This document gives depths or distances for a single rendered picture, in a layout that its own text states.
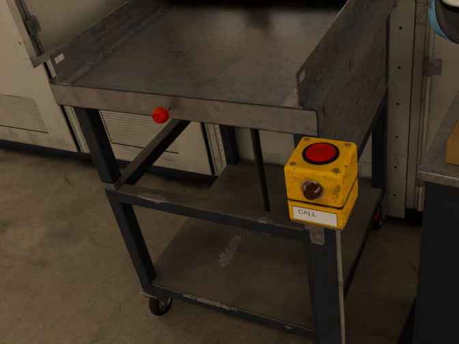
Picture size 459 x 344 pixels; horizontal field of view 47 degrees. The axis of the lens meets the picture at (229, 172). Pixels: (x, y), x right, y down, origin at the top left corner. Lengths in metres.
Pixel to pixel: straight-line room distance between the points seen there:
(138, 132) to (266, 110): 1.29
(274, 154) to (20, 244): 1.05
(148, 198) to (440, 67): 0.86
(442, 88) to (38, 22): 1.08
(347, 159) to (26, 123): 2.09
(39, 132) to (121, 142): 0.47
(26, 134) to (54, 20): 1.33
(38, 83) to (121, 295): 1.02
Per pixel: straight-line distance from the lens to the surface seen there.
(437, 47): 1.57
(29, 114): 2.60
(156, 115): 1.04
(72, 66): 1.26
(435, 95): 1.64
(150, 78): 1.14
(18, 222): 2.36
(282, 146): 1.91
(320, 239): 0.81
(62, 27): 1.46
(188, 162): 2.15
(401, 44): 1.60
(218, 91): 1.03
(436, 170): 0.95
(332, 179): 0.70
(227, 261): 1.61
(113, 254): 2.02
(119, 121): 2.23
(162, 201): 1.31
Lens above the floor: 1.33
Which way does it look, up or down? 36 degrees down
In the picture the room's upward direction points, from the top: 11 degrees counter-clockwise
